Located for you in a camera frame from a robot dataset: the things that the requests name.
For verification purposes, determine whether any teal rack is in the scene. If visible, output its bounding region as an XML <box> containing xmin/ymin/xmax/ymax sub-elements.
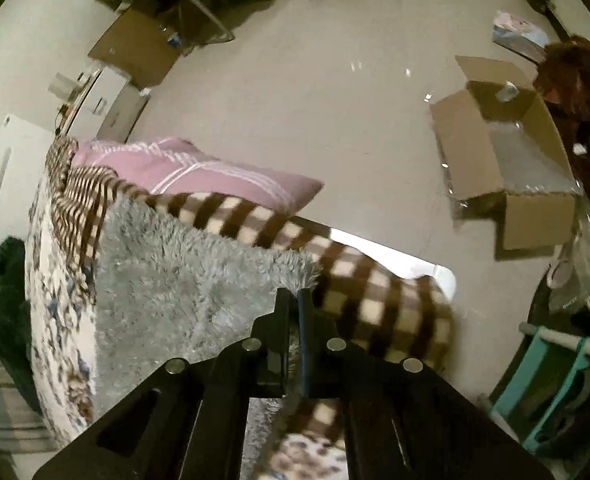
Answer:
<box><xmin>491</xmin><ymin>325</ymin><xmax>590</xmax><ymax>457</ymax></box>

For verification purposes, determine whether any white bed frame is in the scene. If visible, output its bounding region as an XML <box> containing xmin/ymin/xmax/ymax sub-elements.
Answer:
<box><xmin>295</xmin><ymin>216</ymin><xmax>458</xmax><ymax>307</ymax></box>

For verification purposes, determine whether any printed package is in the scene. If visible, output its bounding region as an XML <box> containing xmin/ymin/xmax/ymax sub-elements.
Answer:
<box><xmin>492</xmin><ymin>10</ymin><xmax>548</xmax><ymax>64</ymax></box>

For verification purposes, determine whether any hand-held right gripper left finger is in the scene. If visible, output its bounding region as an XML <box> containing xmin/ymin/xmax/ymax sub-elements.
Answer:
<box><xmin>32</xmin><ymin>289</ymin><xmax>296</xmax><ymax>480</ymax></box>

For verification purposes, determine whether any clear plastic wrap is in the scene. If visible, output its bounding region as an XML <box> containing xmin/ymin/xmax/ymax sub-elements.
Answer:
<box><xmin>442</xmin><ymin>120</ymin><xmax>583</xmax><ymax>211</ymax></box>

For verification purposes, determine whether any brown checked blanket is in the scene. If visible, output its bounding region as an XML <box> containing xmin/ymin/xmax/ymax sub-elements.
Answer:
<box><xmin>44</xmin><ymin>136</ymin><xmax>460</xmax><ymax>453</ymax></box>

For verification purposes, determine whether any brown wooden desk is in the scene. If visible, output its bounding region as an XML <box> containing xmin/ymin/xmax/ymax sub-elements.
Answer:
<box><xmin>88</xmin><ymin>10</ymin><xmax>197</xmax><ymax>89</ymax></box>

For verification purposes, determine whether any white appliance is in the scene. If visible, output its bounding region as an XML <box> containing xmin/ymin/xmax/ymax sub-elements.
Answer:
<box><xmin>0</xmin><ymin>112</ymin><xmax>52</xmax><ymax>261</ymax></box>

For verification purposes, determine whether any pink pillow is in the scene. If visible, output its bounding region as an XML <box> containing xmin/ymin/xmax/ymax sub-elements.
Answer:
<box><xmin>70</xmin><ymin>136</ymin><xmax>325</xmax><ymax>214</ymax></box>

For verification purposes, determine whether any red-brown garment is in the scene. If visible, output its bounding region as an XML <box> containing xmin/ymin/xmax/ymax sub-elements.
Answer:
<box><xmin>532</xmin><ymin>35</ymin><xmax>590</xmax><ymax>212</ymax></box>

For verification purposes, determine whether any white drawer cabinet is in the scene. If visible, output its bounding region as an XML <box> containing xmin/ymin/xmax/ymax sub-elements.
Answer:
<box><xmin>54</xmin><ymin>65</ymin><xmax>149</xmax><ymax>144</ymax></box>

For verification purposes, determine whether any open cardboard box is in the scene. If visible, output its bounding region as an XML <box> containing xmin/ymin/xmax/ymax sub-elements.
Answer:
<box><xmin>429</xmin><ymin>55</ymin><xmax>584</xmax><ymax>252</ymax></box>

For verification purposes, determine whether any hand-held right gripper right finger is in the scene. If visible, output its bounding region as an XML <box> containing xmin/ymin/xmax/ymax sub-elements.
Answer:
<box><xmin>298</xmin><ymin>289</ymin><xmax>556</xmax><ymax>480</ymax></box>

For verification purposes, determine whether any grey fluffy blanket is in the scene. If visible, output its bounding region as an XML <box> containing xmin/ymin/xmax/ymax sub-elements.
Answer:
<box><xmin>92</xmin><ymin>194</ymin><xmax>326</xmax><ymax>480</ymax></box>

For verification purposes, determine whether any dark green cloth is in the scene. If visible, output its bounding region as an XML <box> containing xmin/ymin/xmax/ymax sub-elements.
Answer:
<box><xmin>0</xmin><ymin>237</ymin><xmax>44</xmax><ymax>416</ymax></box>

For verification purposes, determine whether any white rod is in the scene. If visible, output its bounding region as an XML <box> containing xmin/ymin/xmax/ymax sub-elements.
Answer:
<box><xmin>519</xmin><ymin>322</ymin><xmax>590</xmax><ymax>362</ymax></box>

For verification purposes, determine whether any floral bed sheet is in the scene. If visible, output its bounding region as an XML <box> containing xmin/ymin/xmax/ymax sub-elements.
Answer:
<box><xmin>24</xmin><ymin>180</ymin><xmax>349</xmax><ymax>480</ymax></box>

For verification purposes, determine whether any striped cloth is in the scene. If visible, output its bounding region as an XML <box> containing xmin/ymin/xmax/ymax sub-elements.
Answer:
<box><xmin>0</xmin><ymin>355</ymin><xmax>62</xmax><ymax>457</ymax></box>

